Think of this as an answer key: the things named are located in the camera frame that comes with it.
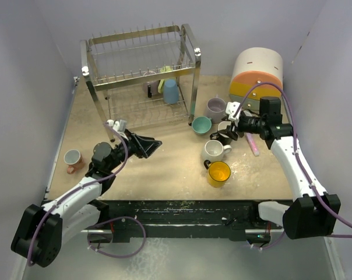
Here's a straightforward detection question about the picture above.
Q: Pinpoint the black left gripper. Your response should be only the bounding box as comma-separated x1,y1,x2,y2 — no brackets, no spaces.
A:
107,129,161,172

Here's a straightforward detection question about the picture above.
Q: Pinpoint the black mug cream inside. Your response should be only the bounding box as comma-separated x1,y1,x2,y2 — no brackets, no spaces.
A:
209,121,232,145

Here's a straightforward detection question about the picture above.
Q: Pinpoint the yellow mug black handle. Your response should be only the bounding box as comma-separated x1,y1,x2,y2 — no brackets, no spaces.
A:
203,160,231,188

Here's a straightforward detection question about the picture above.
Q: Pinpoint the lilac mug black handle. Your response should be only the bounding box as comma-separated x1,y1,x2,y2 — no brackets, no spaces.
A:
142,80,160,98

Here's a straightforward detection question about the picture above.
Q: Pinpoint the blue cup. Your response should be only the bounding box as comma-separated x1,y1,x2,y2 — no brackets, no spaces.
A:
163,79,179,104

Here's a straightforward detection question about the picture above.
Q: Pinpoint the light green mug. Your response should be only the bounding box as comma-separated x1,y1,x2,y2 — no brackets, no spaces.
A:
157,65,172,94

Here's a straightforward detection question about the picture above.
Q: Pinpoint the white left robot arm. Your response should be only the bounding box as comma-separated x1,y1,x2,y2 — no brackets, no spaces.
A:
10,129,162,267

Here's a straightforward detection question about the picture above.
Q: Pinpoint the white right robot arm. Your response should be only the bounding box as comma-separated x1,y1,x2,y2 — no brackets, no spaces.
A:
225,97,341,239

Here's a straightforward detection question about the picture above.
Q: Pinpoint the lilac mug near rack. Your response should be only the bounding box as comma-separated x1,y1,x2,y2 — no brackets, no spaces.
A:
204,96,227,124

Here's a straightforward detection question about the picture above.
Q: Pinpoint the steel two-tier dish rack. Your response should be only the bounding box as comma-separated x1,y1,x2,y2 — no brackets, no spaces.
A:
80,23,202,128

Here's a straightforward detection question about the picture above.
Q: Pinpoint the pink marker pen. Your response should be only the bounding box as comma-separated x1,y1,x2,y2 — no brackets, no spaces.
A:
245,133,260,156

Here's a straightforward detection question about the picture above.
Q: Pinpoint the teal cup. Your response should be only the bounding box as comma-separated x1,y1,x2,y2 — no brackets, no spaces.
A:
191,116,212,135

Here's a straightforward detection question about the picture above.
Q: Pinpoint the round cream drawer cabinet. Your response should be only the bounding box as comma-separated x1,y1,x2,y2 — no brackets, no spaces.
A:
229,47,283,111

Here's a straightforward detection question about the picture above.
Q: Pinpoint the terracotta mug white inside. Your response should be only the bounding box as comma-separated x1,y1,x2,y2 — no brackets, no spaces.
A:
64,149,85,174

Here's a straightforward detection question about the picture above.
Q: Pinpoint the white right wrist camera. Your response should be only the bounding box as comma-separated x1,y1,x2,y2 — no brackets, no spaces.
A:
225,101,241,122

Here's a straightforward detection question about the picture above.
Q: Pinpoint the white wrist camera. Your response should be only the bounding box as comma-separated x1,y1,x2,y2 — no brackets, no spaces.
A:
225,101,241,122
106,119,127,134

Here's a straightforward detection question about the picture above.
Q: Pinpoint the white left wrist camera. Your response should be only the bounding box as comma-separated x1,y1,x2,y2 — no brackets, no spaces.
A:
106,119,127,134

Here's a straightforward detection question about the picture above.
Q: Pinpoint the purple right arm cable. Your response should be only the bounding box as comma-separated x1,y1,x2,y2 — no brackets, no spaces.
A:
237,82,352,251

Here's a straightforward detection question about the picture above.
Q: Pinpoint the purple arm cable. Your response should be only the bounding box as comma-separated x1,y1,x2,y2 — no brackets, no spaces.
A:
237,82,352,251
26,122,147,267

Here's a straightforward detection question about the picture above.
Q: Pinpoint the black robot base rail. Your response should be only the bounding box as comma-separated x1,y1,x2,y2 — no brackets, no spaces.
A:
88,200,282,244

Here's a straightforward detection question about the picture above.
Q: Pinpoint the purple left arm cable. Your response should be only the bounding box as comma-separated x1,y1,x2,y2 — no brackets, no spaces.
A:
26,122,147,267

